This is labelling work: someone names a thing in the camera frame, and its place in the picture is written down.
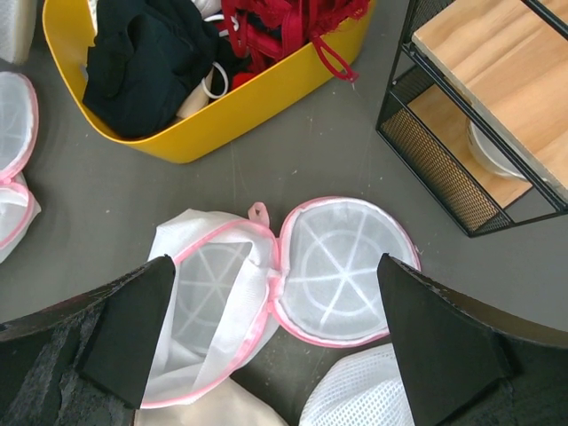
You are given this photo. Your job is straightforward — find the beige mesh bag with glasses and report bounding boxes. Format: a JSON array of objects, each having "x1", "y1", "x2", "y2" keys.
[{"x1": 0, "y1": 0, "x2": 41, "y2": 66}]

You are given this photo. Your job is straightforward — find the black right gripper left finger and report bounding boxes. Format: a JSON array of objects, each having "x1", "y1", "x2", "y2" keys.
[{"x1": 1, "y1": 256, "x2": 174, "y2": 425}]

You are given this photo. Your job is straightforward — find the beige foil lined bear bag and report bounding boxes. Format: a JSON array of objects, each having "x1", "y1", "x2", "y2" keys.
[{"x1": 133, "y1": 379, "x2": 287, "y2": 426}]

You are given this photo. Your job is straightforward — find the yellow plastic basket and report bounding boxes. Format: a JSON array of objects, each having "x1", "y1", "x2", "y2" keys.
[{"x1": 42, "y1": 1, "x2": 375, "y2": 164}]

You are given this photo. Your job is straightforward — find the black bra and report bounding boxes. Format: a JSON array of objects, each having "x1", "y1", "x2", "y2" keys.
[{"x1": 83, "y1": 1, "x2": 220, "y2": 138}]

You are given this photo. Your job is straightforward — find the pink trimmed bag left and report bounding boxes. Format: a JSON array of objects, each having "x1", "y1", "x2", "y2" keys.
[{"x1": 1, "y1": 71, "x2": 41, "y2": 261}]

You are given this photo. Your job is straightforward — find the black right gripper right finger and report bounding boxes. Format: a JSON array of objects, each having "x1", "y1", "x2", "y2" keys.
[{"x1": 377, "y1": 254, "x2": 567, "y2": 425}]

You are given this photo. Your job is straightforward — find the red bra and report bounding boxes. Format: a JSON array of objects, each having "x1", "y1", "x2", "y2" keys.
[{"x1": 221, "y1": 0, "x2": 370, "y2": 83}]

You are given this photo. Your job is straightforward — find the pink trimmed bag centre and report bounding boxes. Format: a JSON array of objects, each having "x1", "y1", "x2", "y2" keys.
[{"x1": 141, "y1": 197, "x2": 421, "y2": 409}]

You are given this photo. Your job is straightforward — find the grey trimmed white mesh bag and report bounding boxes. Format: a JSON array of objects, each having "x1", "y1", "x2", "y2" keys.
[{"x1": 299, "y1": 343, "x2": 414, "y2": 426}]

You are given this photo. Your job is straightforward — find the pink trimmed bag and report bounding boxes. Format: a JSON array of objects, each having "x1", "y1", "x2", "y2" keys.
[
  {"x1": 141, "y1": 197, "x2": 421, "y2": 409},
  {"x1": 1, "y1": 71, "x2": 41, "y2": 261}
]

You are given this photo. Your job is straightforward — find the black wire shelf rack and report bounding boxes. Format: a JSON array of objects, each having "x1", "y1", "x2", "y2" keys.
[{"x1": 376, "y1": 1, "x2": 567, "y2": 237}]

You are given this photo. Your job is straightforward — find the white bra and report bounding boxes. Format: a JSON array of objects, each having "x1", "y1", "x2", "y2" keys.
[{"x1": 176, "y1": 1, "x2": 230, "y2": 120}]

